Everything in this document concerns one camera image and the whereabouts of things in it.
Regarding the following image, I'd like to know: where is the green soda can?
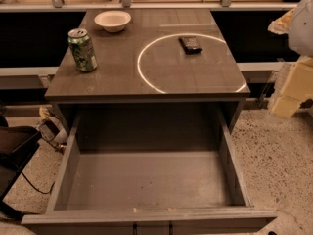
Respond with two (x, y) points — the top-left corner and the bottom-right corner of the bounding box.
(67, 28), (97, 72)

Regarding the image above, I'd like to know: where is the black chair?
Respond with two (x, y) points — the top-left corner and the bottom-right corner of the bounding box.
(0, 116), (41, 220)

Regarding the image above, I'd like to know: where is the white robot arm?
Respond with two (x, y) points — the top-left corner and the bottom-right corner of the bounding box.
(268, 0), (313, 118)

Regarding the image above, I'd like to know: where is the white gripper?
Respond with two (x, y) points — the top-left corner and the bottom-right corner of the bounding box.
(268, 9), (313, 118)

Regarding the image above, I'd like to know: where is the black rxbar chocolate bar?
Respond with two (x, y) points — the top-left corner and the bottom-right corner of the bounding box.
(178, 36), (202, 55)

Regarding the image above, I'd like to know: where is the black cable on floor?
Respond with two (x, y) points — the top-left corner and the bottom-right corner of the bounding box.
(20, 171), (55, 196)

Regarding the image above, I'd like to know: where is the grey cabinet with top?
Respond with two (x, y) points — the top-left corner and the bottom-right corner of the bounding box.
(46, 8), (250, 126)

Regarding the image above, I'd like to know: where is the open grey top drawer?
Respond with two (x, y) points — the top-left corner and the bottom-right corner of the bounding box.
(22, 103), (276, 235)

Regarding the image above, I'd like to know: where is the white ceramic bowl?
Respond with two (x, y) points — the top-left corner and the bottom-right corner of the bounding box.
(94, 11), (131, 33)

